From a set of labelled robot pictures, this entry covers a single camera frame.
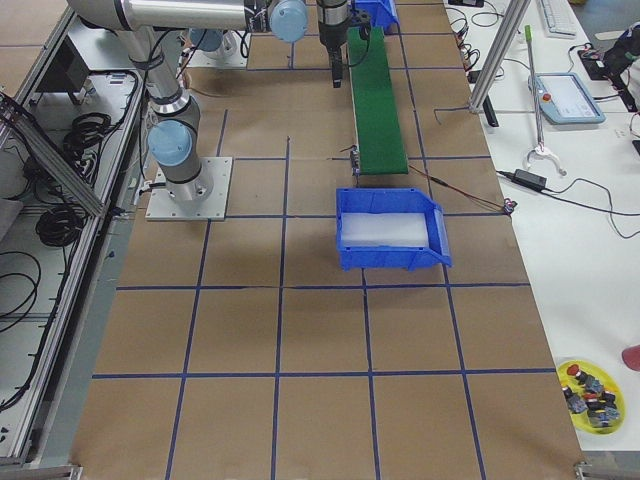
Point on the teach pendant tablet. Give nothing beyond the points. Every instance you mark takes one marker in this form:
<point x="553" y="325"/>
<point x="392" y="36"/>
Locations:
<point x="565" y="100"/>

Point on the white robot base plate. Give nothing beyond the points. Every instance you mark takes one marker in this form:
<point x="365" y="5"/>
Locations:
<point x="204" y="198"/>

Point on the white foam pad right bin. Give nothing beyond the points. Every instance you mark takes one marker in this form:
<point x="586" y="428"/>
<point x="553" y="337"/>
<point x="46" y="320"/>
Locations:
<point x="384" y="230"/>

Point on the green handled grabber tool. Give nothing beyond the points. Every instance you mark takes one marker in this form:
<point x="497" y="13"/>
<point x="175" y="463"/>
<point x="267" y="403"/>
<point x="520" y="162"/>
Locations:
<point x="540" y="151"/>

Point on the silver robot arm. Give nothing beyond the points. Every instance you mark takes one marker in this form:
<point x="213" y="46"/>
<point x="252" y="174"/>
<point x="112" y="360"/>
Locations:
<point x="173" y="140"/>

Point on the blue right plastic bin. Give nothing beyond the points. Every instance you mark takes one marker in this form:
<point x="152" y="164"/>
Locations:
<point x="393" y="200"/>

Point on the blue left plastic bin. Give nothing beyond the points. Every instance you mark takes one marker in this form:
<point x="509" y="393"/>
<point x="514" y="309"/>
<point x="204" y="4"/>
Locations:
<point x="383" y="13"/>

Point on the black power adapter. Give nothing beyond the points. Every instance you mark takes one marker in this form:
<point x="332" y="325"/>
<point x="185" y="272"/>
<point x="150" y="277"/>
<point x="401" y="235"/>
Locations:
<point x="529" y="180"/>

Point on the white keyboard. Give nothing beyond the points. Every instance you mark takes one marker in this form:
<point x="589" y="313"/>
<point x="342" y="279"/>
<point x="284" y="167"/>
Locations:
<point x="557" y="19"/>

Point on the aluminium frame post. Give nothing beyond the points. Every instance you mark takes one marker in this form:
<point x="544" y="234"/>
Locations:
<point x="507" y="30"/>

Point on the yellow tray with buttons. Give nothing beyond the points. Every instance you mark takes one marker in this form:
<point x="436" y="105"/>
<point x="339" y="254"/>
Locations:
<point x="594" y="400"/>

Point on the blue plastic bin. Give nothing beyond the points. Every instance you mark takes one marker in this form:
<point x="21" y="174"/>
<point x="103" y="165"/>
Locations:
<point x="393" y="200"/>
<point x="383" y="13"/>

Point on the green conveyor belt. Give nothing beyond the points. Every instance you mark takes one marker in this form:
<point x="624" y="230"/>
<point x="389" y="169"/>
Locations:
<point x="380" y="147"/>

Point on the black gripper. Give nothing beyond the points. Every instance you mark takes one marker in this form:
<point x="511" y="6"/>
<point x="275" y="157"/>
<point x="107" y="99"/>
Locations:
<point x="330" y="31"/>

